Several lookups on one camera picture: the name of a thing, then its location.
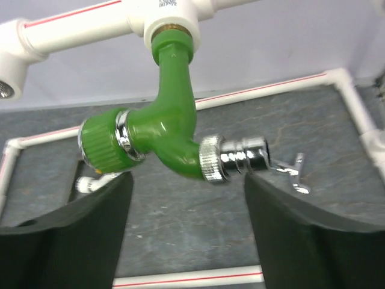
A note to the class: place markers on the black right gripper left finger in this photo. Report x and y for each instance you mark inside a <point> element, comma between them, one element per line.
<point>75,246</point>

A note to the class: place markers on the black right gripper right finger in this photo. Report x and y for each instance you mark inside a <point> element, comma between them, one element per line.
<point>303,246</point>

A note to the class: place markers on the green plastic water faucet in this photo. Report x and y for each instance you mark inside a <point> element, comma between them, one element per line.
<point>120,139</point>

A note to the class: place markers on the white plastic faucet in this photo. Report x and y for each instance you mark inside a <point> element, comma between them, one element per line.
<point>89,185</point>

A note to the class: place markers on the chrome metal faucet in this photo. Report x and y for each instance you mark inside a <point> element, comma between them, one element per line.
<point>293,171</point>

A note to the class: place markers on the dark bronze faucet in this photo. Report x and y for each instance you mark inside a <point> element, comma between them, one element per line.
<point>77,172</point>

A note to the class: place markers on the white PVC pipe frame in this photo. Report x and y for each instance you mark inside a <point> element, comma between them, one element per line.
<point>27,43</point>

